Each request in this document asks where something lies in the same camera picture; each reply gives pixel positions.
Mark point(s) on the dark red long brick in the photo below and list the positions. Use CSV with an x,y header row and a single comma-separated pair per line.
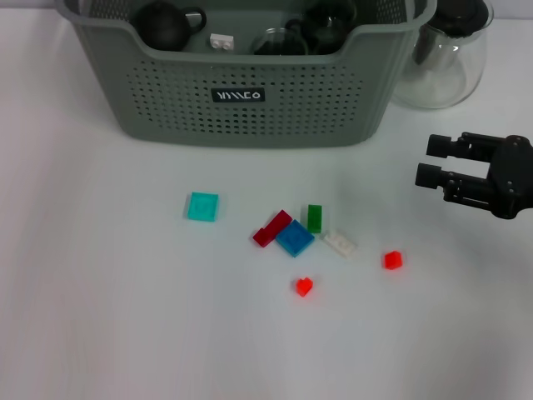
x,y
272,229

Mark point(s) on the glass carafe black lid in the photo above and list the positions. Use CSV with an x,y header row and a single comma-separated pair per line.
x,y
449,71

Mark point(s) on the white brick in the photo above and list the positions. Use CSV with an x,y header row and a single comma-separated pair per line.
x,y
340,245
222,42

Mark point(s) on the small orange-red brick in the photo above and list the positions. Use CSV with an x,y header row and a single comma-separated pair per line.
x,y
305,287
392,260

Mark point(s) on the black clay teapot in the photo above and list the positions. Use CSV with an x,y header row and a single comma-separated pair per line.
x,y
160,27

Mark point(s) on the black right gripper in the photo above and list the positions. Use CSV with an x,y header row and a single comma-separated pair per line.
x,y
514,179

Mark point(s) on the teal square plate brick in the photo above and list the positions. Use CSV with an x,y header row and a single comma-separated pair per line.
x,y
202,206

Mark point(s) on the glass teacup black holder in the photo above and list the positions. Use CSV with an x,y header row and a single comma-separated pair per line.
x,y
277,41
329,27

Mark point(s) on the green rectangular brick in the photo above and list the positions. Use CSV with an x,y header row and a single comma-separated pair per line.
x,y
315,218

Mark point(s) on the grey-green perforated storage bin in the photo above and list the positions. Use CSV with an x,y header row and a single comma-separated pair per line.
x,y
291,112

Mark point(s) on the blue square plate brick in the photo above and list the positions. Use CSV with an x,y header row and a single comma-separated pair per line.
x,y
295,238

